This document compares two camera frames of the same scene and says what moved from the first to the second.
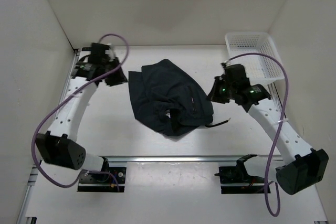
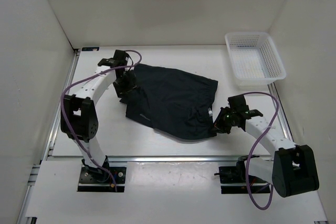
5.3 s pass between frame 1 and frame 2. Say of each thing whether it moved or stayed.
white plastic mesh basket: stayed
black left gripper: moved
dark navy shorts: moved
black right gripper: moved
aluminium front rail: stayed
